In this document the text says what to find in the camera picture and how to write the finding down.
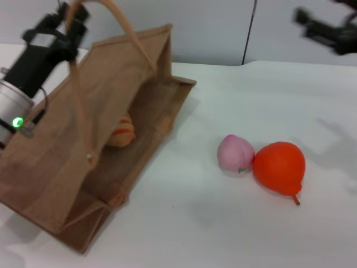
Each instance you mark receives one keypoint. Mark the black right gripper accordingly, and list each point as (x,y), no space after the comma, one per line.
(347,30)

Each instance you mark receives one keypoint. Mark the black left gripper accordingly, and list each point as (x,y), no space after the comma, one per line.
(36,61)

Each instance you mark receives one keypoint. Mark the orange striped bread roll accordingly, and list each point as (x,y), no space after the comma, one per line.
(122,134)

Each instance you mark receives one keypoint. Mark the brown jute tote bag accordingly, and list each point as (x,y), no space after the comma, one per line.
(55,173)

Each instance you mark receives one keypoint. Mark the orange toy pear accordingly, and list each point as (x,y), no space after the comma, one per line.
(279,167)

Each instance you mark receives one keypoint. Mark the pink peach bun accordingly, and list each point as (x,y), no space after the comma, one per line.
(234,156)

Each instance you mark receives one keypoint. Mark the dark vertical wall strip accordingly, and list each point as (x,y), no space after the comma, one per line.
(249,30)

